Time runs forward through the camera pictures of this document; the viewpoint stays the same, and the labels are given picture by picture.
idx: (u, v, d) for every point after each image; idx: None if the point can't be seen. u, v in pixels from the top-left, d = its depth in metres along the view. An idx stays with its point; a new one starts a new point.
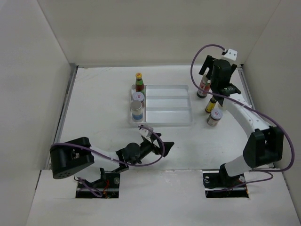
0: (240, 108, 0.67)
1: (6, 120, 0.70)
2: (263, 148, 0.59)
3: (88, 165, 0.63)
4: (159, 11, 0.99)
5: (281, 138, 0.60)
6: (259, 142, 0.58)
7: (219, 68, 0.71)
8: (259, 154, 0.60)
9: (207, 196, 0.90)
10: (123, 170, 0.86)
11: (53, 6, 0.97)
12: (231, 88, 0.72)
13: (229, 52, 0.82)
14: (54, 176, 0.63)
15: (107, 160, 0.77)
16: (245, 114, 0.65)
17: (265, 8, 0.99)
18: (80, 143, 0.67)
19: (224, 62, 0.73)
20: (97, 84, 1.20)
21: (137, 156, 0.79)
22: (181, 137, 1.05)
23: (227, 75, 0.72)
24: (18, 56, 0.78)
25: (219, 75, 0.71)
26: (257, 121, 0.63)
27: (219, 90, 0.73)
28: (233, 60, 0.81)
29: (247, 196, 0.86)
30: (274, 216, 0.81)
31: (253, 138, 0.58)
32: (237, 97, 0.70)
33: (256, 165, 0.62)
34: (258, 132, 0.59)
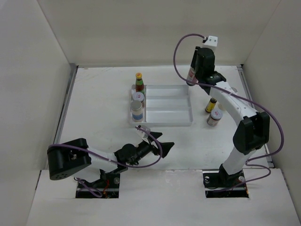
0: (227, 97, 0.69)
1: (6, 123, 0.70)
2: (251, 133, 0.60)
3: (85, 166, 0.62)
4: (160, 10, 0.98)
5: (267, 122, 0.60)
6: (248, 128, 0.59)
7: (202, 57, 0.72)
8: (248, 140, 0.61)
9: (207, 196, 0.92)
10: (122, 171, 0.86)
11: (52, 5, 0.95)
12: (216, 76, 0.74)
13: (209, 39, 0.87)
14: (51, 178, 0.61)
15: (104, 161, 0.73)
16: (232, 102, 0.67)
17: (267, 9, 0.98)
18: (78, 145, 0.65)
19: (208, 50, 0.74)
20: (97, 85, 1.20)
21: (132, 157, 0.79)
22: (181, 137, 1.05)
23: (211, 63, 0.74)
24: (19, 59, 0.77)
25: (204, 63, 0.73)
26: (245, 109, 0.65)
27: (206, 79, 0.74)
28: (214, 46, 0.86)
29: (247, 196, 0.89)
30: (274, 215, 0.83)
31: (242, 125, 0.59)
32: (222, 85, 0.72)
33: (245, 150, 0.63)
34: (246, 118, 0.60)
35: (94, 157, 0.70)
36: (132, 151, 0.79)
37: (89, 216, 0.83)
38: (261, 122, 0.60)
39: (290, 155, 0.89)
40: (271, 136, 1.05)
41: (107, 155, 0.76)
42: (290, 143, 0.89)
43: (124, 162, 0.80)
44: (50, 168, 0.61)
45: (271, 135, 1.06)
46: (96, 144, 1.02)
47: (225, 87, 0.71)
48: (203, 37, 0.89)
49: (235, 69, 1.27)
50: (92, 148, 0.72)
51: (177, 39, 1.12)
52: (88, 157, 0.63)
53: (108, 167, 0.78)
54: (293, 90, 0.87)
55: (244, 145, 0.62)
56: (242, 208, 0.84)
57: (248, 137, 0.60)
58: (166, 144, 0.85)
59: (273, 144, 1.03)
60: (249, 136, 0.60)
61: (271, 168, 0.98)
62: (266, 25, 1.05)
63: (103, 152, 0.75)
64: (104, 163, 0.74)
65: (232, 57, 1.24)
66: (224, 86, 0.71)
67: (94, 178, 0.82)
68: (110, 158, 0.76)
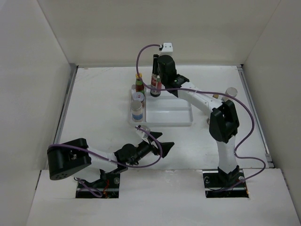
0: (194, 95, 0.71)
1: (6, 123, 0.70)
2: (223, 121, 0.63)
3: (84, 166, 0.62)
4: (160, 11, 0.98)
5: (233, 108, 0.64)
6: (219, 118, 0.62)
7: (163, 65, 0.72)
8: (222, 128, 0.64)
9: (207, 196, 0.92)
10: (123, 170, 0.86)
11: (52, 5, 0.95)
12: (180, 79, 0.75)
13: (164, 45, 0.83)
14: (51, 177, 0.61)
15: (104, 161, 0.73)
16: (199, 99, 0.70)
17: (266, 9, 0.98)
18: (78, 145, 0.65)
19: (167, 56, 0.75)
20: (97, 85, 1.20)
21: (132, 157, 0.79)
22: (181, 137, 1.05)
23: (173, 68, 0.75)
24: (19, 59, 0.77)
25: (166, 70, 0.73)
26: (211, 101, 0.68)
27: (171, 84, 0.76)
28: (170, 52, 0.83)
29: (247, 196, 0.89)
30: (273, 215, 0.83)
31: (213, 117, 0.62)
32: (187, 85, 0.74)
33: (223, 138, 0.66)
34: (215, 110, 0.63)
35: (94, 157, 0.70)
36: (132, 151, 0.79)
37: (90, 216, 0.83)
38: (228, 109, 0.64)
39: (289, 155, 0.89)
40: (271, 136, 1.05)
41: (107, 155, 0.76)
42: (290, 143, 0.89)
43: (124, 162, 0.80)
44: (50, 168, 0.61)
45: (270, 135, 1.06)
46: (96, 144, 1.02)
47: (190, 86, 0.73)
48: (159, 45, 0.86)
49: (235, 69, 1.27)
50: (92, 149, 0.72)
51: (177, 39, 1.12)
52: (88, 157, 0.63)
53: (108, 167, 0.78)
54: (292, 90, 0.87)
55: (221, 134, 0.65)
56: (242, 208, 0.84)
57: (221, 126, 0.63)
58: (166, 144, 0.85)
59: (273, 144, 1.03)
60: (222, 125, 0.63)
61: (271, 168, 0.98)
62: (266, 25, 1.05)
63: (104, 152, 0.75)
64: (104, 163, 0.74)
65: (231, 57, 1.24)
66: (188, 86, 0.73)
67: (94, 178, 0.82)
68: (110, 158, 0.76)
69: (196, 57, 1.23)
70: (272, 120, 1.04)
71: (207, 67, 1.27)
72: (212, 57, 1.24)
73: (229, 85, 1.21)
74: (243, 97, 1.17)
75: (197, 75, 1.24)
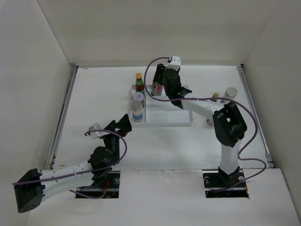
0: (195, 102, 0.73)
1: (6, 124, 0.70)
2: (227, 124, 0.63)
3: (41, 195, 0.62)
4: (160, 11, 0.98)
5: (237, 109, 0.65)
6: (222, 119, 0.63)
7: (169, 79, 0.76)
8: (227, 131, 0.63)
9: (207, 196, 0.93)
10: (106, 172, 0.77)
11: (52, 6, 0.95)
12: (184, 91, 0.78)
13: (174, 59, 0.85)
14: (19, 212, 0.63)
15: (68, 177, 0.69)
16: (201, 105, 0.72)
17: (266, 9, 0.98)
18: (30, 177, 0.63)
19: (172, 70, 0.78)
20: (97, 85, 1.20)
21: (105, 159, 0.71)
22: (181, 137, 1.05)
23: (178, 82, 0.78)
24: (19, 60, 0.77)
25: (171, 84, 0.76)
26: (213, 106, 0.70)
27: (175, 96, 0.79)
28: (178, 65, 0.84)
29: (247, 196, 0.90)
30: (274, 215, 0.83)
31: (217, 119, 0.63)
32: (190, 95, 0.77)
33: (230, 141, 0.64)
34: (217, 112, 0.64)
35: (52, 181, 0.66)
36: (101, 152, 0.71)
37: (90, 216, 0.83)
38: (232, 112, 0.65)
39: (290, 155, 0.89)
40: (271, 136, 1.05)
41: (73, 168, 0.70)
42: (290, 143, 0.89)
43: (100, 165, 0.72)
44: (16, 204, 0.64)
45: (270, 135, 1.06)
46: (96, 144, 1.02)
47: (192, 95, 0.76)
48: (168, 58, 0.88)
49: (235, 69, 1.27)
50: (49, 173, 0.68)
51: (177, 39, 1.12)
52: (40, 186, 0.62)
53: (87, 177, 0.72)
54: (292, 90, 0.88)
55: (228, 138, 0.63)
56: (243, 208, 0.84)
57: (226, 128, 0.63)
58: (124, 122, 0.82)
59: (273, 144, 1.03)
60: (226, 127, 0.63)
61: (271, 168, 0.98)
62: (266, 25, 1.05)
63: (68, 167, 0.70)
64: (71, 178, 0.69)
65: (232, 57, 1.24)
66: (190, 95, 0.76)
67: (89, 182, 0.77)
68: (77, 171, 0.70)
69: (196, 57, 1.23)
70: (272, 121, 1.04)
71: (207, 67, 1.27)
72: (212, 58, 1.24)
73: (229, 85, 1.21)
74: (243, 97, 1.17)
75: (197, 75, 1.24)
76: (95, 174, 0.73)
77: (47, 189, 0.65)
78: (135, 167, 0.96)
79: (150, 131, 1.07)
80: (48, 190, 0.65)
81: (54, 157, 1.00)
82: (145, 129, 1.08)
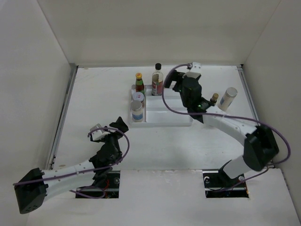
0: (221, 119, 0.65)
1: (6, 124, 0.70)
2: (260, 148, 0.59)
3: (44, 194, 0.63)
4: (160, 11, 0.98)
5: (270, 132, 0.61)
6: (255, 144, 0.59)
7: (190, 90, 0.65)
8: (259, 157, 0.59)
9: (207, 196, 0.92)
10: (107, 172, 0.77)
11: (52, 6, 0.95)
12: (204, 104, 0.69)
13: (194, 65, 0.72)
14: (22, 212, 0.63)
15: (70, 176, 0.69)
16: (229, 125, 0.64)
17: (266, 9, 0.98)
18: (32, 176, 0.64)
19: (193, 80, 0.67)
20: (97, 85, 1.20)
21: (113, 155, 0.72)
22: (181, 137, 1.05)
23: (198, 93, 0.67)
24: (19, 60, 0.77)
25: (192, 96, 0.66)
26: (243, 126, 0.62)
27: (195, 108, 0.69)
28: (198, 73, 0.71)
29: (247, 196, 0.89)
30: (273, 216, 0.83)
31: (249, 143, 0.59)
32: (213, 109, 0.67)
33: (262, 167, 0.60)
34: (249, 136, 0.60)
35: (54, 180, 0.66)
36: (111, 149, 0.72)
37: (90, 216, 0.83)
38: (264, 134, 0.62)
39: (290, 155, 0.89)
40: None
41: (75, 167, 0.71)
42: (290, 143, 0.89)
43: (106, 162, 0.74)
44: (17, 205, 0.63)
45: None
46: (96, 144, 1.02)
47: (216, 110, 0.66)
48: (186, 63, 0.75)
49: (235, 69, 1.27)
50: (51, 173, 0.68)
51: (177, 39, 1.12)
52: (43, 185, 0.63)
53: (89, 176, 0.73)
54: (293, 90, 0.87)
55: (259, 163, 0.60)
56: (242, 208, 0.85)
57: (259, 153, 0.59)
58: (119, 123, 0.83)
59: None
60: (259, 151, 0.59)
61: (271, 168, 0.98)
62: (266, 25, 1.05)
63: (70, 166, 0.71)
64: (74, 177, 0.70)
65: (232, 56, 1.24)
66: (214, 110, 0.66)
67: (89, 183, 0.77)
68: (79, 169, 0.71)
69: (196, 57, 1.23)
70: (272, 121, 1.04)
71: (207, 67, 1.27)
72: (212, 57, 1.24)
73: (229, 85, 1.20)
74: (243, 97, 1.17)
75: None
76: (97, 173, 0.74)
77: (50, 188, 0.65)
78: (135, 167, 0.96)
79: (150, 131, 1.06)
80: (51, 190, 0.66)
81: (54, 157, 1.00)
82: (145, 129, 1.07)
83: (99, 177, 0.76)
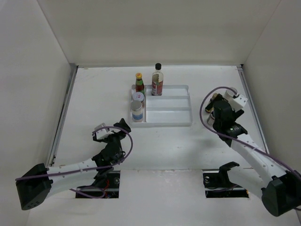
0: (251, 151, 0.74)
1: (6, 124, 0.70)
2: (283, 195, 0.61)
3: (48, 189, 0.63)
4: (161, 11, 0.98)
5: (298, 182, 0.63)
6: (279, 189, 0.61)
7: (219, 110, 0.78)
8: (280, 202, 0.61)
9: (207, 196, 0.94)
10: (108, 171, 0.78)
11: (52, 6, 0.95)
12: (236, 128, 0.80)
13: (240, 97, 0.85)
14: (24, 208, 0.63)
15: (75, 173, 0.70)
16: (257, 158, 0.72)
17: (266, 9, 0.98)
18: (36, 172, 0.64)
19: (224, 102, 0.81)
20: (97, 85, 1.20)
21: (117, 154, 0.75)
22: (181, 137, 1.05)
23: (229, 115, 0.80)
24: (19, 60, 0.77)
25: (222, 116, 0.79)
26: (272, 166, 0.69)
27: (226, 131, 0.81)
28: (241, 106, 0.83)
29: (247, 196, 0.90)
30: (273, 216, 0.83)
31: (273, 186, 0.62)
32: (244, 138, 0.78)
33: (279, 213, 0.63)
34: (275, 180, 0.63)
35: (59, 176, 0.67)
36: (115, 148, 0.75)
37: (90, 216, 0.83)
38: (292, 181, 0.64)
39: (290, 155, 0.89)
40: (271, 137, 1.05)
41: (78, 165, 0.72)
42: (290, 144, 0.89)
43: (109, 161, 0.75)
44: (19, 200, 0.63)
45: (270, 135, 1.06)
46: (96, 144, 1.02)
47: (247, 141, 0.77)
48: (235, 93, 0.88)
49: (235, 69, 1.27)
50: (56, 168, 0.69)
51: (177, 39, 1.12)
52: (48, 181, 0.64)
53: (91, 174, 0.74)
54: (293, 90, 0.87)
55: (277, 208, 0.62)
56: (243, 208, 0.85)
57: (280, 199, 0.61)
58: (122, 123, 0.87)
59: (272, 144, 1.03)
60: (281, 197, 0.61)
61: None
62: (266, 25, 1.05)
63: (74, 163, 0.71)
64: (77, 174, 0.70)
65: (232, 57, 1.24)
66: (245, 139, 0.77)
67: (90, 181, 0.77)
68: (83, 167, 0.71)
69: (196, 57, 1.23)
70: (272, 121, 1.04)
71: (207, 67, 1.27)
72: (212, 58, 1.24)
73: (229, 85, 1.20)
74: (243, 97, 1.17)
75: (197, 75, 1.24)
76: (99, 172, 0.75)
77: (54, 183, 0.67)
78: (135, 167, 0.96)
79: (149, 131, 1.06)
80: (54, 185, 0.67)
81: (54, 157, 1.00)
82: (145, 129, 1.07)
83: (100, 176, 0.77)
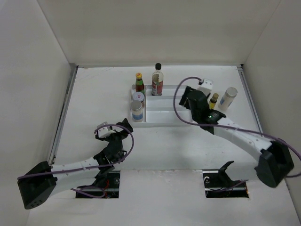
0: (234, 132, 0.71)
1: (6, 125, 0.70)
2: (276, 165, 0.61)
3: (53, 187, 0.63)
4: (160, 11, 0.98)
5: (284, 148, 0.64)
6: (271, 161, 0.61)
7: (195, 100, 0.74)
8: (275, 173, 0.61)
9: (207, 196, 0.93)
10: (108, 171, 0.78)
11: (52, 6, 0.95)
12: (215, 115, 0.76)
13: (205, 82, 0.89)
14: (26, 207, 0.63)
15: (77, 172, 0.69)
16: (242, 137, 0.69)
17: (266, 9, 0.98)
18: (40, 170, 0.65)
19: (197, 92, 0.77)
20: (97, 85, 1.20)
21: (120, 153, 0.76)
22: (181, 137, 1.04)
23: (204, 104, 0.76)
24: (19, 60, 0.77)
25: (198, 106, 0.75)
26: (257, 141, 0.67)
27: (205, 119, 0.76)
28: (210, 89, 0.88)
29: (247, 196, 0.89)
30: (273, 216, 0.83)
31: (265, 159, 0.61)
32: (224, 122, 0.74)
33: (277, 184, 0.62)
34: (265, 153, 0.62)
35: (63, 174, 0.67)
36: (118, 146, 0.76)
37: (90, 216, 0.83)
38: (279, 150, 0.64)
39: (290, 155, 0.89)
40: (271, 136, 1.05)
41: (81, 163, 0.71)
42: (290, 143, 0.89)
43: (111, 159, 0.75)
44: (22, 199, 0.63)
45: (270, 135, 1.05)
46: (96, 144, 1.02)
47: (228, 123, 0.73)
48: (200, 79, 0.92)
49: (235, 69, 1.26)
50: (59, 166, 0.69)
51: (177, 39, 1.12)
52: (52, 178, 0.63)
53: (94, 173, 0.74)
54: (293, 90, 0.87)
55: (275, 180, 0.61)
56: (243, 208, 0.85)
57: (275, 170, 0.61)
58: (125, 123, 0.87)
59: None
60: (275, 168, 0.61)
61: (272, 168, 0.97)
62: (266, 25, 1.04)
63: (76, 162, 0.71)
64: (80, 173, 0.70)
65: (232, 57, 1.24)
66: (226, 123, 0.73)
67: (91, 181, 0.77)
68: (85, 165, 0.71)
69: (197, 57, 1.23)
70: (272, 121, 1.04)
71: (207, 67, 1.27)
72: (212, 58, 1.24)
73: (229, 85, 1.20)
74: (243, 97, 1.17)
75: (197, 75, 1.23)
76: (100, 171, 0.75)
77: (58, 181, 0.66)
78: (135, 167, 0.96)
79: (149, 131, 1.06)
80: (58, 183, 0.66)
81: (54, 157, 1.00)
82: (145, 129, 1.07)
83: (100, 176, 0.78)
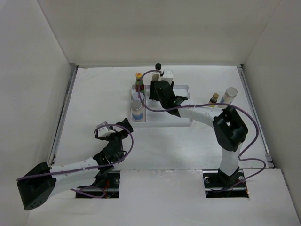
0: (193, 109, 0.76)
1: (6, 125, 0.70)
2: (228, 129, 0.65)
3: (52, 189, 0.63)
4: (160, 11, 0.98)
5: (235, 112, 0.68)
6: (222, 125, 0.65)
7: (161, 89, 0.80)
8: (229, 136, 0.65)
9: (207, 196, 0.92)
10: (108, 171, 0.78)
11: (52, 6, 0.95)
12: (179, 100, 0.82)
13: (165, 72, 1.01)
14: (26, 208, 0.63)
15: (76, 172, 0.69)
16: (200, 111, 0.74)
17: (266, 9, 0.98)
18: (40, 170, 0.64)
19: (162, 82, 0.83)
20: (97, 85, 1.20)
21: (119, 152, 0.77)
22: (181, 137, 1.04)
23: (170, 92, 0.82)
24: (19, 60, 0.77)
25: (163, 94, 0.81)
26: (211, 112, 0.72)
27: (171, 104, 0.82)
28: (170, 77, 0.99)
29: (247, 196, 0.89)
30: (274, 216, 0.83)
31: (217, 125, 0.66)
32: (186, 102, 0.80)
33: (233, 146, 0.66)
34: (217, 118, 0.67)
35: (62, 175, 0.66)
36: (117, 147, 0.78)
37: (90, 216, 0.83)
38: (231, 116, 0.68)
39: (290, 155, 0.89)
40: (271, 136, 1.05)
41: (80, 163, 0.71)
42: (290, 143, 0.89)
43: (110, 159, 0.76)
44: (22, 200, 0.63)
45: (270, 135, 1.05)
46: (96, 144, 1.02)
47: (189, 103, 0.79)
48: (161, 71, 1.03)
49: (235, 69, 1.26)
50: (58, 166, 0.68)
51: (177, 39, 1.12)
52: (51, 179, 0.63)
53: (93, 173, 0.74)
54: (293, 90, 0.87)
55: (230, 142, 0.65)
56: (243, 208, 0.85)
57: (228, 134, 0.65)
58: (126, 123, 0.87)
59: (273, 144, 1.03)
60: (228, 132, 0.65)
61: (271, 168, 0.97)
62: (266, 25, 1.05)
63: (75, 162, 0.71)
64: (79, 173, 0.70)
65: (232, 57, 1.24)
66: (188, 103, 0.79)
67: (91, 181, 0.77)
68: (84, 166, 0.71)
69: (197, 57, 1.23)
70: (272, 121, 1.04)
71: (207, 67, 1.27)
72: (212, 58, 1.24)
73: (229, 85, 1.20)
74: (243, 97, 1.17)
75: (197, 75, 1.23)
76: (100, 171, 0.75)
77: (57, 181, 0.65)
78: (135, 167, 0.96)
79: (149, 131, 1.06)
80: (57, 184, 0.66)
81: (54, 157, 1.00)
82: (145, 129, 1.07)
83: (100, 176, 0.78)
